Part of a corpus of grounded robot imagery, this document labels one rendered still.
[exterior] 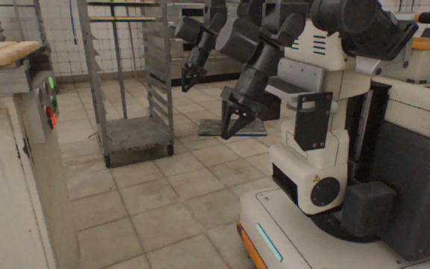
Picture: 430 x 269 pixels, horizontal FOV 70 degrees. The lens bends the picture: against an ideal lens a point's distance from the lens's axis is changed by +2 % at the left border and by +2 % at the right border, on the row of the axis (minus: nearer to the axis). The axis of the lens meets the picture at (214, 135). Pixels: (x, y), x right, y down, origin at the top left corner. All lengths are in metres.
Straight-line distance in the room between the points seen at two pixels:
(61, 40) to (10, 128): 4.32
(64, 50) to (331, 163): 4.58
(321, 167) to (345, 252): 0.33
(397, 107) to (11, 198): 1.07
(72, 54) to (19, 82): 4.34
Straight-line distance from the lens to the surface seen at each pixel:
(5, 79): 0.82
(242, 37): 0.57
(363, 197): 0.98
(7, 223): 0.96
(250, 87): 0.60
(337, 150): 0.96
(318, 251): 1.13
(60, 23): 5.11
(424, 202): 1.06
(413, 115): 1.02
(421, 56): 1.07
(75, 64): 5.16
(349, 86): 0.94
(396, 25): 0.76
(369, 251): 1.19
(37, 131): 0.89
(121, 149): 2.16
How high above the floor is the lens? 1.01
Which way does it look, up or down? 22 degrees down
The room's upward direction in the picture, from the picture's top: straight up
